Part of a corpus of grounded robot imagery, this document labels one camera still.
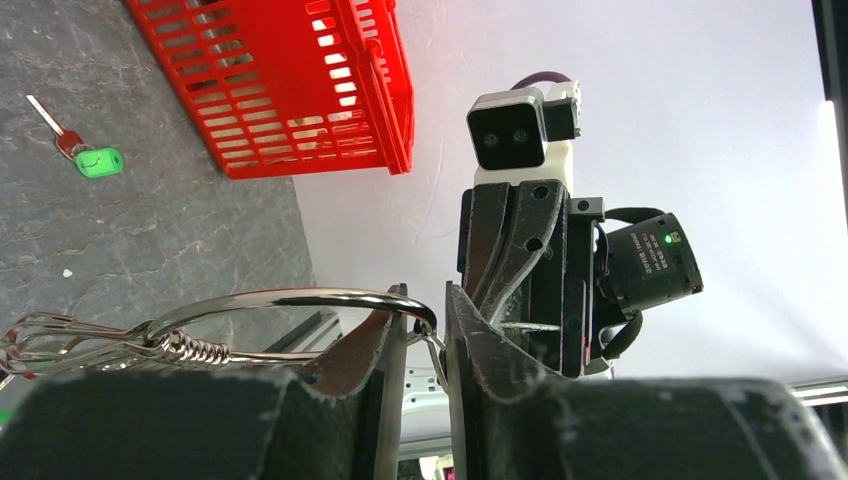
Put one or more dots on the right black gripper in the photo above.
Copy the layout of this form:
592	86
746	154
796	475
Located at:
527	257

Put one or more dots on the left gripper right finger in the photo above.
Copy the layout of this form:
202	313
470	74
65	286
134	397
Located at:
503	402

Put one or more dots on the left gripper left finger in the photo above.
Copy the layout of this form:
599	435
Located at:
339	417

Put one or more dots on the large silver keyring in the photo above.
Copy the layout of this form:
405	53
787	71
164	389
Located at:
44	344

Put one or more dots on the green key tag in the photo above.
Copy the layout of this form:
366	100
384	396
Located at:
100	162

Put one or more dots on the red plastic basket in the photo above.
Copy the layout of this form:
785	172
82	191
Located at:
283	88

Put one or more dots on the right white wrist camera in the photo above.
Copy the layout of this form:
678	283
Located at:
527	132

